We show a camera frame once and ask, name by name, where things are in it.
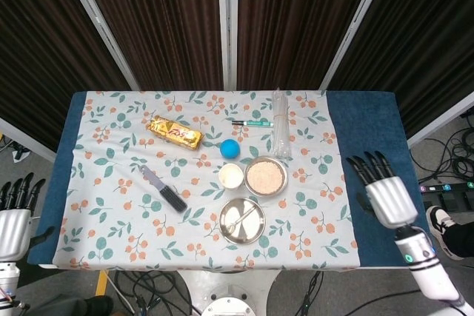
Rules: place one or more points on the gold cracker packet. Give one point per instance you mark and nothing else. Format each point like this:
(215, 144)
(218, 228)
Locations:
(174, 132)

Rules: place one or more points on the white black sneaker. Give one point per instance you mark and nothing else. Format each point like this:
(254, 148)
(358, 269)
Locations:
(440, 227)

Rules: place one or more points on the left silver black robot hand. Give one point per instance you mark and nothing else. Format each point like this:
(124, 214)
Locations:
(13, 231)

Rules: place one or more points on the round steel plate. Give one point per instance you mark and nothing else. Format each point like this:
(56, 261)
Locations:
(252, 232)

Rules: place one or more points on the white partition base rail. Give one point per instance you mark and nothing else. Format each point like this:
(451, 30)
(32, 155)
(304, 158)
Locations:
(440, 123)
(26, 138)

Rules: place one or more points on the white paper cup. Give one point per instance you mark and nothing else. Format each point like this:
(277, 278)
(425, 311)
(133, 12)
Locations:
(230, 179)

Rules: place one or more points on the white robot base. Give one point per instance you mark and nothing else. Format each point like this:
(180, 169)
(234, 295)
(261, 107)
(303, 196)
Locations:
(229, 279)

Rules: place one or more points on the green white marker pen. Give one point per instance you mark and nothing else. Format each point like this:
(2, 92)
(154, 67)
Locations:
(255, 123)

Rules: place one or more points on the steel spoon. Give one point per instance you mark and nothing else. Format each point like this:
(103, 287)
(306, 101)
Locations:
(232, 226)

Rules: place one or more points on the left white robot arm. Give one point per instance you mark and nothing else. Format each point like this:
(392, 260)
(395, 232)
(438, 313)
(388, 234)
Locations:
(7, 275)

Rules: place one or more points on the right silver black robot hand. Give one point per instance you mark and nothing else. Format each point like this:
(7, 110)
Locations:
(392, 201)

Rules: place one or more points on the black shoe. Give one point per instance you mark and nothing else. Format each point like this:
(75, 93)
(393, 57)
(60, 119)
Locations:
(96, 306)

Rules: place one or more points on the white partition post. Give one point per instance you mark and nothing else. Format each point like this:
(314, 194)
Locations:
(227, 16)
(359, 16)
(95, 16)

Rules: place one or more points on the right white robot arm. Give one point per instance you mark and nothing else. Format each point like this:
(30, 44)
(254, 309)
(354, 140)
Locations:
(426, 268)

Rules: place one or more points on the grey black brush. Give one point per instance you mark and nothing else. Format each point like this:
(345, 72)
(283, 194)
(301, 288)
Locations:
(170, 195)

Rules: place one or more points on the floral tablecloth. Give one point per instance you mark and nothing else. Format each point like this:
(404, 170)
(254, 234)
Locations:
(111, 242)

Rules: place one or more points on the blue ball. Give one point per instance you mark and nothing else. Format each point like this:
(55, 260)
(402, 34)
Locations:
(230, 149)

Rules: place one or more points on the dark brown partition panel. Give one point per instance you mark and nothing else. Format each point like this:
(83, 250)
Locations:
(296, 16)
(426, 35)
(159, 16)
(37, 53)

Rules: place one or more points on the clear plastic straw bundle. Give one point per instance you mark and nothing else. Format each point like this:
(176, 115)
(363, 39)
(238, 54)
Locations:
(280, 127)

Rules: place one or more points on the black trouser leg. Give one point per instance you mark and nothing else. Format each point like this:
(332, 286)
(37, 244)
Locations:
(463, 236)

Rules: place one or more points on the steel bowl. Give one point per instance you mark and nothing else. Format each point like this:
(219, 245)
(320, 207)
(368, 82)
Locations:
(265, 195)

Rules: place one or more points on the blue table cover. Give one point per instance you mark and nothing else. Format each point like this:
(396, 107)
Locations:
(370, 138)

